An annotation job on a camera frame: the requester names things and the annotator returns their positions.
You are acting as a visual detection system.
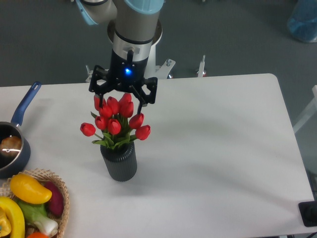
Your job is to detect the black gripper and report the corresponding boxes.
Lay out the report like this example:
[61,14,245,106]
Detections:
[89,50,158,115]

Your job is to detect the red tulip bouquet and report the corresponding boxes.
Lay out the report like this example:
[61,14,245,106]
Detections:
[80,93,151,151]

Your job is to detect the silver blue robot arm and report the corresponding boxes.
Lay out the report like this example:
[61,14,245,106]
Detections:
[76,0,164,113]

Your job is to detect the dark grey ribbed vase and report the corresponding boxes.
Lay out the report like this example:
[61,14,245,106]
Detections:
[100,142,138,182]

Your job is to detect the woven wicker basket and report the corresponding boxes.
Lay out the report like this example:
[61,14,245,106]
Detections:
[0,168,71,238]

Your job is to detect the purple sweet potato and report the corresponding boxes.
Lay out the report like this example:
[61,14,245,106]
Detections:
[45,181,64,217]

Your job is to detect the yellow mango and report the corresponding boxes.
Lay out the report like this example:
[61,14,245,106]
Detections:
[10,174,52,204]

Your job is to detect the green white leek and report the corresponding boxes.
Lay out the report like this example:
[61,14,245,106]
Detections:
[17,200,58,238]

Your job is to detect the yellow bell pepper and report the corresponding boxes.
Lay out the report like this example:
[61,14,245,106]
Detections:
[0,196,25,238]

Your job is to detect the orange fruit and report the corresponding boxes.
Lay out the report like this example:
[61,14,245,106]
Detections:
[27,232,49,238]

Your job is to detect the blue plastic bag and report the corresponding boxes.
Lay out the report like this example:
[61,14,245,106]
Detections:
[287,0,317,43]

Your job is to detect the black device at table edge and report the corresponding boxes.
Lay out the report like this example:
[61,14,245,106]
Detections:
[298,201,317,227]

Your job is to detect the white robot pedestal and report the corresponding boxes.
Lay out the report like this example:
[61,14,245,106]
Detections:
[85,20,207,83]

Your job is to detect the blue handled saucepan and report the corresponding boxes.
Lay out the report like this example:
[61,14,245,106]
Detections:
[0,81,41,179]

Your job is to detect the white frame at right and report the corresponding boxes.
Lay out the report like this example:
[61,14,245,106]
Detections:
[293,85,317,134]

